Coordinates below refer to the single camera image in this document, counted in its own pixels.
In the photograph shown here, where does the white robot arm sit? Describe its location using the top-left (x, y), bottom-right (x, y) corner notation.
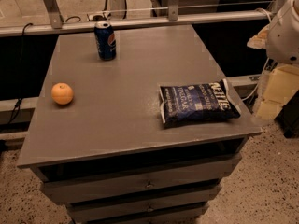
top-left (247, 0), bottom-right (299, 64)

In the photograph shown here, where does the white cable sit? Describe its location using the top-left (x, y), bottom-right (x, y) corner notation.
top-left (241, 58), bottom-right (272, 103)

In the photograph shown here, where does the black hanging cable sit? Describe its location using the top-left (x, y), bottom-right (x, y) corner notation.
top-left (7, 22), bottom-right (34, 126)

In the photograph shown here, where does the blue kettle chips bag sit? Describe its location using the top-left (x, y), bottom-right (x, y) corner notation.
top-left (160, 78), bottom-right (241, 125)

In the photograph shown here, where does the metal railing bar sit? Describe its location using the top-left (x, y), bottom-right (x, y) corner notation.
top-left (0, 8), bottom-right (274, 37)

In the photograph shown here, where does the grey drawer cabinet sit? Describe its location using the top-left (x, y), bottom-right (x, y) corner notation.
top-left (18, 25), bottom-right (260, 224)

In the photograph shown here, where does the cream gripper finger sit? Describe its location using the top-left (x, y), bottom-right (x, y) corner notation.
top-left (247, 25), bottom-right (269, 49)

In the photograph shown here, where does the blue pepsi can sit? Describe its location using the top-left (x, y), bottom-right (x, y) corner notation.
top-left (94, 21), bottom-right (116, 61)

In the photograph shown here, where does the orange fruit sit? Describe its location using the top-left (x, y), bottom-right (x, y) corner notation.
top-left (51, 83), bottom-right (74, 105)

